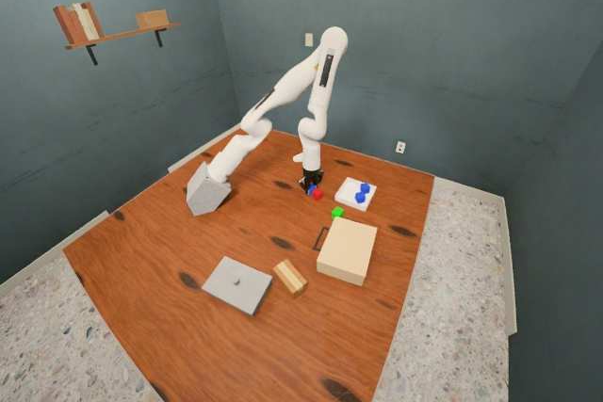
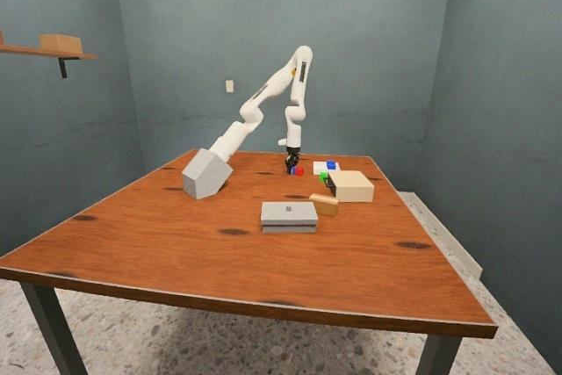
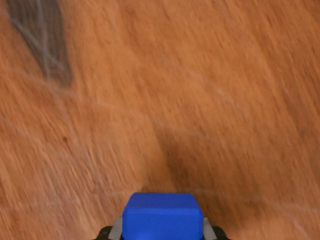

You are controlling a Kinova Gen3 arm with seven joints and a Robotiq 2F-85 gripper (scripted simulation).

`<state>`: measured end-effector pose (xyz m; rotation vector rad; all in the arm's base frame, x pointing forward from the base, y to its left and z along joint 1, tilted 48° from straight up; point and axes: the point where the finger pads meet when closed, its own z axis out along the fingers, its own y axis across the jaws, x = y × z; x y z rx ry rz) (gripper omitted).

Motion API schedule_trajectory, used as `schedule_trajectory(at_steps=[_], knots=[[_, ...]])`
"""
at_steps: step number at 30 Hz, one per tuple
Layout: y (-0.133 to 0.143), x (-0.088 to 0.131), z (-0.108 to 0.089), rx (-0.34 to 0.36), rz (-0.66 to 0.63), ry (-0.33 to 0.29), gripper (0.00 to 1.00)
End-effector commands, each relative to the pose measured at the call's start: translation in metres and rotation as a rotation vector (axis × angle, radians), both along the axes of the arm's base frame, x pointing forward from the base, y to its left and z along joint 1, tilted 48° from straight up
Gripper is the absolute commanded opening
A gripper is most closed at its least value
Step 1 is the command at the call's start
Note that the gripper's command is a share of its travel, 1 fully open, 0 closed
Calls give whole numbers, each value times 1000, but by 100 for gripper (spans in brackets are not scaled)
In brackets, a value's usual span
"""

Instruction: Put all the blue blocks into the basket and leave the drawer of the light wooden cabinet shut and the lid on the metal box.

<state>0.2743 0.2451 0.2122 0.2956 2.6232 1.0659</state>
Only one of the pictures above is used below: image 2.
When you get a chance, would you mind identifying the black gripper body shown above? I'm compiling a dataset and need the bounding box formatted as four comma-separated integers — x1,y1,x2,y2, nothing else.
286,146,300,162

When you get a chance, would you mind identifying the tan cardboard box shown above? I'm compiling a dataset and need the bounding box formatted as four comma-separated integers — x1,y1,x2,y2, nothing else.
308,193,339,217

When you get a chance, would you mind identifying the grey square sheet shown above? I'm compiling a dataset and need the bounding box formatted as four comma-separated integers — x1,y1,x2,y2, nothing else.
261,202,318,225

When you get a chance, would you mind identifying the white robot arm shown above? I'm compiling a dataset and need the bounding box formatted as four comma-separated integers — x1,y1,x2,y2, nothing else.
209,46,313,163

